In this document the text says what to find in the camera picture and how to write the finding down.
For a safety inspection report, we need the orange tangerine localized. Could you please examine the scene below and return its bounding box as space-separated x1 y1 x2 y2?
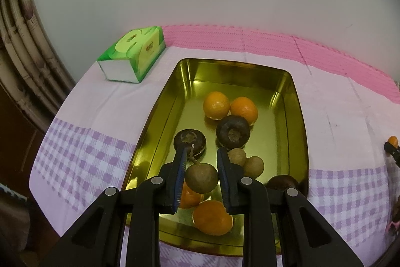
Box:
388 136 399 148
192 200 233 236
203 92 231 121
179 182 204 209
230 97 258 126

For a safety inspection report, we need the dark purple mangosteen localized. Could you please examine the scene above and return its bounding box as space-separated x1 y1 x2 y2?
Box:
265 175 299 191
173 129 206 160
215 115 250 150

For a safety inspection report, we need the pink purple checkered tablecloth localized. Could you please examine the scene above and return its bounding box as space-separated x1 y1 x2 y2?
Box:
29 40 399 266

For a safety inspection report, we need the gold metal tin tray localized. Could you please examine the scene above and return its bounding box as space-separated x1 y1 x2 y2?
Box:
120 58 311 258

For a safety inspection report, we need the green tissue box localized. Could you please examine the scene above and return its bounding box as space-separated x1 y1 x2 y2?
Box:
97 27 166 83

